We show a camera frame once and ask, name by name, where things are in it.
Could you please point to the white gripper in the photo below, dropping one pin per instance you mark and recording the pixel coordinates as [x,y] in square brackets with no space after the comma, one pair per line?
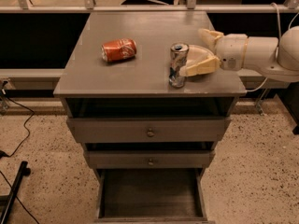
[231,50]

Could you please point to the grey metal railing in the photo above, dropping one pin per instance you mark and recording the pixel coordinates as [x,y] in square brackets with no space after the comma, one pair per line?
[90,6]

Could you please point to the grey open bottom drawer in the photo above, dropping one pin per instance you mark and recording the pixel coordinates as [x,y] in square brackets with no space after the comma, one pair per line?
[151,196]

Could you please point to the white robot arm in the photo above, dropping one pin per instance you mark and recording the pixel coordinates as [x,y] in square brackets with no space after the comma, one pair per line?
[271,57]

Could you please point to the orange soda can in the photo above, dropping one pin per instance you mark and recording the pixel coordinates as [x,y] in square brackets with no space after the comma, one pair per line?
[118,50]

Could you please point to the black stand leg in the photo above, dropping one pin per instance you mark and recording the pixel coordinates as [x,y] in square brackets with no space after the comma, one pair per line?
[7,201]

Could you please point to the white paper bowl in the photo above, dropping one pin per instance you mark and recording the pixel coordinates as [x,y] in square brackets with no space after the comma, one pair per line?
[199,56]

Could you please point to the silver redbull can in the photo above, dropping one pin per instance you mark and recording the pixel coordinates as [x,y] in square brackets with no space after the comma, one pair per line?
[178,54]

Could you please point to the grey wooden drawer cabinet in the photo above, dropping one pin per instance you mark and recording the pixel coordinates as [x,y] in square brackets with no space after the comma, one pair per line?
[138,87]

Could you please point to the grey top drawer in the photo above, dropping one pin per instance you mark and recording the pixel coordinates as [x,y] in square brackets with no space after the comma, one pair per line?
[125,130]

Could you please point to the grey middle drawer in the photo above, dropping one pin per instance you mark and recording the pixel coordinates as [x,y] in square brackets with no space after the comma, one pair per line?
[148,159]

